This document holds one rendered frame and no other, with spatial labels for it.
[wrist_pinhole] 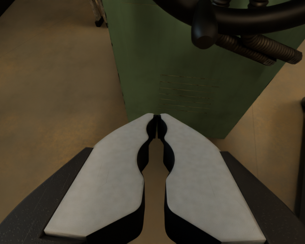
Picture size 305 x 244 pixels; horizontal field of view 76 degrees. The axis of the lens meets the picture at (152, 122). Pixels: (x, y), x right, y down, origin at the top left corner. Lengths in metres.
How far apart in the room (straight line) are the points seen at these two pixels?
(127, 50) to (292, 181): 0.83
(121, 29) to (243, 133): 0.73
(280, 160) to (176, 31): 0.75
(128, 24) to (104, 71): 0.69
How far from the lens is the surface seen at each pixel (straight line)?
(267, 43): 0.38
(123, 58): 0.57
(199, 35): 0.20
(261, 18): 0.27
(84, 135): 0.96
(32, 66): 1.34
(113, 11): 0.49
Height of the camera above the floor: 0.82
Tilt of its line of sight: 61 degrees down
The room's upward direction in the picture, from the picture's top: straight up
